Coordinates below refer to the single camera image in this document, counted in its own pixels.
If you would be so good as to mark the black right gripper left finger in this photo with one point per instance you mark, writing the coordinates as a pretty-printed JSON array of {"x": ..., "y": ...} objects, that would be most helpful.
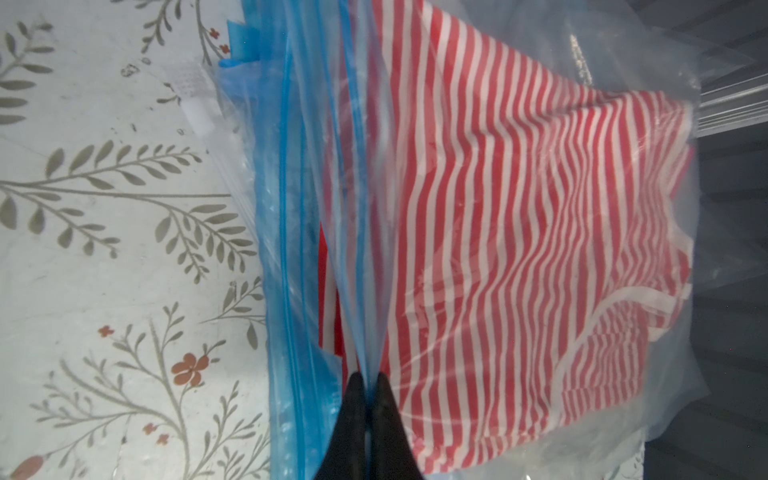
[{"x": 345, "y": 458}]

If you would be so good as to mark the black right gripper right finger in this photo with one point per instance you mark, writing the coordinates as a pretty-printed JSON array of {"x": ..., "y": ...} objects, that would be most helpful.
[{"x": 391, "y": 455}]

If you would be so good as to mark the red white striped tank top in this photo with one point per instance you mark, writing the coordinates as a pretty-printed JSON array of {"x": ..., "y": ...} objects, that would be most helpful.
[{"x": 498, "y": 185}]

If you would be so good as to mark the clear blue-zip vacuum bag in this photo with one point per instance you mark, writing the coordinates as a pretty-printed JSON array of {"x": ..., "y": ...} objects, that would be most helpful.
[{"x": 249, "y": 111}]

